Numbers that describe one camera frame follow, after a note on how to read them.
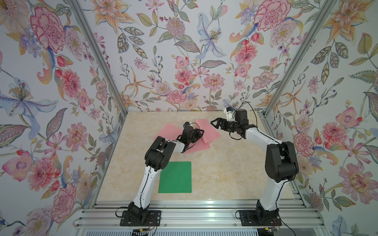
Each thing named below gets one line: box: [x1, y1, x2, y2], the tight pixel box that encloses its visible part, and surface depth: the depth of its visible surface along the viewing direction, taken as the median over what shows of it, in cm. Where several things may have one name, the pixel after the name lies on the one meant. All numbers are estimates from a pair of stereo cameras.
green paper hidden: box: [158, 161, 192, 194], surface depth 90 cm
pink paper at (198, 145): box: [183, 138, 211, 154], surface depth 100 cm
